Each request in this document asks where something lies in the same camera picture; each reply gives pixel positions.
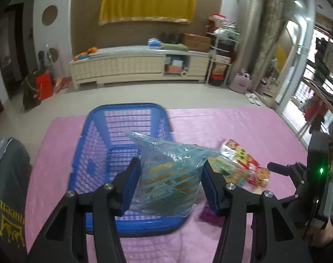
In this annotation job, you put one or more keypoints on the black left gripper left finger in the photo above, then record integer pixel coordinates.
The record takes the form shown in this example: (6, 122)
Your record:
(63, 236)

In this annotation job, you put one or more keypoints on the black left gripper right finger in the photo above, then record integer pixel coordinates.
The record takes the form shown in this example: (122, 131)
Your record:
(246, 221)

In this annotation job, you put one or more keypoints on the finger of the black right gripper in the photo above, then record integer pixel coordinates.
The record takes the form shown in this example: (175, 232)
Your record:
(279, 168)

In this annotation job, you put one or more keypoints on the purple snack packet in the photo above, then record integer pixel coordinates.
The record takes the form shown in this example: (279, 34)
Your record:
(208, 216)

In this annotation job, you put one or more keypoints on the light blue striped snack bag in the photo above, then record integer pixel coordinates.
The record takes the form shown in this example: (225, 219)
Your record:
(170, 176)

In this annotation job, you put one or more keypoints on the person's right hand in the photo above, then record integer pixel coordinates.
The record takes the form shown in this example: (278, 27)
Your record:
(321, 237)

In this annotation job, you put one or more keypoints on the red yellow snack bag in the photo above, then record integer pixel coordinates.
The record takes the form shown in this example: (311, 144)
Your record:
(252, 172)

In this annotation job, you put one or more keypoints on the green cracker pack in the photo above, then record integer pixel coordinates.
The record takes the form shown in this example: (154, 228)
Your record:
(231, 171)

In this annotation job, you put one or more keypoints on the blue plastic basket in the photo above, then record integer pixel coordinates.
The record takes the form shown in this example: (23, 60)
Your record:
(103, 151)

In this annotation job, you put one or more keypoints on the wooden clothes rack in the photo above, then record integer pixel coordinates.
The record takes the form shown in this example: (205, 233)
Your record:
(315, 108)

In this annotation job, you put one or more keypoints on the person's dark clothed knee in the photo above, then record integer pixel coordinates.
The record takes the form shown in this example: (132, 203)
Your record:
(15, 171)

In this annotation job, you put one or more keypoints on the pink gift bag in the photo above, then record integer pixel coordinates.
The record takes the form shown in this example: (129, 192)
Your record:
(241, 83)

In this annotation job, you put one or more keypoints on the white metal shelf rack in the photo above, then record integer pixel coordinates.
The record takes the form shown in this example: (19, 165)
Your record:
(223, 48)

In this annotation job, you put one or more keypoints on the brown cardboard box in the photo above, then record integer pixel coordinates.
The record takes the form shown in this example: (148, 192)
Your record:
(196, 43)

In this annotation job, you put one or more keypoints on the cream TV cabinet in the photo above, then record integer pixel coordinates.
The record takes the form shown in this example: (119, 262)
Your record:
(139, 63)

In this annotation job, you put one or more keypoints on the orange fruits on cabinet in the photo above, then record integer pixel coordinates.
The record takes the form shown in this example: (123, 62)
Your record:
(86, 54)

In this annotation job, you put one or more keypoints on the blue object on cabinet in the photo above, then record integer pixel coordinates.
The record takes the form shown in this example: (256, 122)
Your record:
(154, 43)

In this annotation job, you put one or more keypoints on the dark wooden door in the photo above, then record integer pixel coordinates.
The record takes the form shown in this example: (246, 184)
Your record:
(13, 65)

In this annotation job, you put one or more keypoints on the yellow cloth wall cover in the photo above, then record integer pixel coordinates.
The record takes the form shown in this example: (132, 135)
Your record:
(170, 11)

